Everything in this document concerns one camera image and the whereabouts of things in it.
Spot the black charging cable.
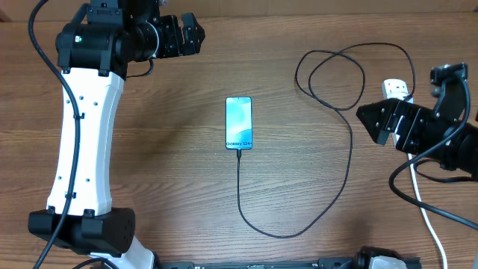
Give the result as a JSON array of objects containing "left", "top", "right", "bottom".
[{"left": 235, "top": 43, "right": 418, "bottom": 239}]

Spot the blue Galaxy smartphone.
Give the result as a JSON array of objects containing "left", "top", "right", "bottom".
[{"left": 226, "top": 96, "right": 253, "bottom": 150}]

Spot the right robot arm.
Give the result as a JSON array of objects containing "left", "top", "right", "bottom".
[{"left": 356, "top": 63, "right": 477, "bottom": 178}]

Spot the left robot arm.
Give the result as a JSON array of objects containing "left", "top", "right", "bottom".
[{"left": 28, "top": 0, "right": 205, "bottom": 268}]

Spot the white power strip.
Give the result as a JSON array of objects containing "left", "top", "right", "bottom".
[{"left": 382, "top": 78, "right": 414, "bottom": 147}]

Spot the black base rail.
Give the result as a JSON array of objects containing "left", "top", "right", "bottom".
[{"left": 89, "top": 246, "right": 423, "bottom": 269}]

